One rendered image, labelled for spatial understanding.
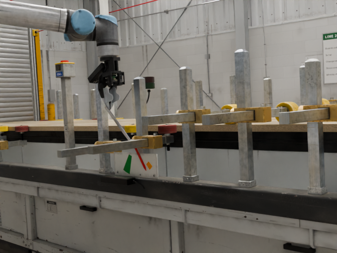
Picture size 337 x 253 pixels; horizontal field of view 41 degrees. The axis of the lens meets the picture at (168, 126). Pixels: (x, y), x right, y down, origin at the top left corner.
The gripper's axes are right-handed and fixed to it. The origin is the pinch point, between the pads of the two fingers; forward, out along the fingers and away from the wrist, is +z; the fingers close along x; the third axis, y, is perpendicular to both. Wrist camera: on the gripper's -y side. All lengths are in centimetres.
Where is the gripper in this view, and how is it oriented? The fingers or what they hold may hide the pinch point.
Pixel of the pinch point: (108, 106)
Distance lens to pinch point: 191.6
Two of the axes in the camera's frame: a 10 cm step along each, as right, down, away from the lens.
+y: 7.4, -0.1, -6.7
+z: 0.6, 10.0, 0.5
